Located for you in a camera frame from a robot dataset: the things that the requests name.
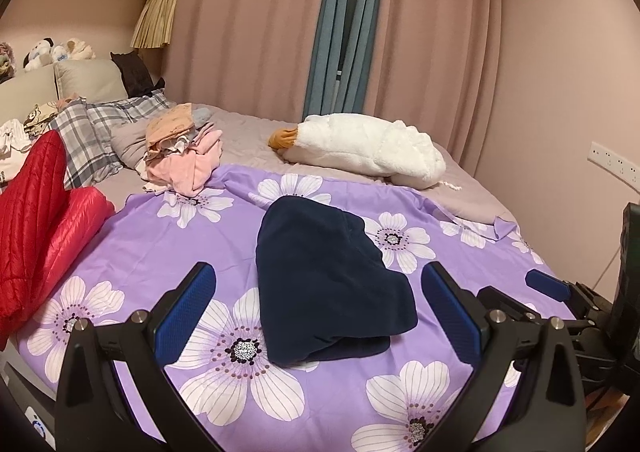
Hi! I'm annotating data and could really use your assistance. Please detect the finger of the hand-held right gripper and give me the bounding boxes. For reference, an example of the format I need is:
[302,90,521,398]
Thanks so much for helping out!
[477,285,556,328]
[525,269,608,328]

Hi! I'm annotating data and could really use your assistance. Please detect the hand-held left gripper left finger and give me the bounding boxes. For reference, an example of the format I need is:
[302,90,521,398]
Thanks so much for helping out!
[54,261,221,452]

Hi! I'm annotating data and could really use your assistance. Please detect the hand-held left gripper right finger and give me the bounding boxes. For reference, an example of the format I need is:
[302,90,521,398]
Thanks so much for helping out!
[421,261,588,452]

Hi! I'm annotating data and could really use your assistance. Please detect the navy fleece jacket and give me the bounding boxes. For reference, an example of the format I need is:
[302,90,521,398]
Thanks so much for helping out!
[255,195,419,365]

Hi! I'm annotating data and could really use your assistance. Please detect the pile of pink clothes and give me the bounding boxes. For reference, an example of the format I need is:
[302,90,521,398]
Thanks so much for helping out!
[141,125,223,198]

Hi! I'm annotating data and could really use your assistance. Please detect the white crumpled clothes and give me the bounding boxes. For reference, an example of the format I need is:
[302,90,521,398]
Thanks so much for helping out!
[0,119,33,183]

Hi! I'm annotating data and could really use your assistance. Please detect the purple floral bed sheet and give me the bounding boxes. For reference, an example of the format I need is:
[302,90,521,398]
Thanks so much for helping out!
[10,163,581,452]

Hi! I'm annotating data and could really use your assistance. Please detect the plain grey pillow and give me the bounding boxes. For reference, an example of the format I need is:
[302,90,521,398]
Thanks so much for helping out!
[109,125,153,172]

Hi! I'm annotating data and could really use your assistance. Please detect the red down jacket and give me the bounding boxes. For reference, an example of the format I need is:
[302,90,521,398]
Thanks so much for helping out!
[0,129,116,338]

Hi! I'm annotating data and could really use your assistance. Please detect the white goose plush toy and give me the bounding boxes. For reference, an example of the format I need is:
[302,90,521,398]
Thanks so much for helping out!
[267,113,463,192]

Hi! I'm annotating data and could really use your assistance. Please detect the small white round device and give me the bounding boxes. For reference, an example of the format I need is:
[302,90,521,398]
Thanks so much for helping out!
[24,404,53,443]

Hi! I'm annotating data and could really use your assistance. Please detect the orange patterned garment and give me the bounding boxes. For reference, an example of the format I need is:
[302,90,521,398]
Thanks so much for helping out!
[145,103,197,145]

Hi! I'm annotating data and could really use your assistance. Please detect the grey plaid pillow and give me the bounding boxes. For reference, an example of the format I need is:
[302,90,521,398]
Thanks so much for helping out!
[49,88,173,189]

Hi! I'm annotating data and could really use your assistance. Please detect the cream patterned cloth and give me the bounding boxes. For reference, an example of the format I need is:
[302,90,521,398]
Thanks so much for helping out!
[22,100,66,138]

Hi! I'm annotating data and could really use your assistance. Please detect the black cloth on headboard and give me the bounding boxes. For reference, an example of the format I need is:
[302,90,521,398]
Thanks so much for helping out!
[110,50,166,98]

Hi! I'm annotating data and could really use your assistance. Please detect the beige headboard cushion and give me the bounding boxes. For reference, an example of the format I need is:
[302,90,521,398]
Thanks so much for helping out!
[54,58,128,103]
[0,65,58,125]

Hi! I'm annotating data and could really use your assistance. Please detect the pink curtain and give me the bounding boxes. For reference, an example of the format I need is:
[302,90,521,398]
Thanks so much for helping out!
[160,0,333,120]
[372,0,503,180]

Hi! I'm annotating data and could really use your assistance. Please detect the blue curtain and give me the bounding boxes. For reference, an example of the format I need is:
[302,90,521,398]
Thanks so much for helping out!
[302,0,388,120]

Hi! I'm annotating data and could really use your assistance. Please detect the beige plush toy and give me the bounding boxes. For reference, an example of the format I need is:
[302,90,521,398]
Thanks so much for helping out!
[67,37,96,60]

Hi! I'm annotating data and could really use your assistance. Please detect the yellow pleated skirt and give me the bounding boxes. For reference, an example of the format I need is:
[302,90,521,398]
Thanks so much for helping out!
[131,0,178,49]

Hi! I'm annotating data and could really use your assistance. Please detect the black and white plush toy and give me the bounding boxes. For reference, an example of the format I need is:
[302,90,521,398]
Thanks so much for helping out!
[22,37,56,71]

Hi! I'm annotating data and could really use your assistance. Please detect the thin white cable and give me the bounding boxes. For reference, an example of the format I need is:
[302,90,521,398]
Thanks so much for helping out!
[595,247,623,288]

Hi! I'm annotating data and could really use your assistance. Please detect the white wall socket strip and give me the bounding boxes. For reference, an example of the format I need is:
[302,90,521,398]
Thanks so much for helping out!
[587,141,640,183]

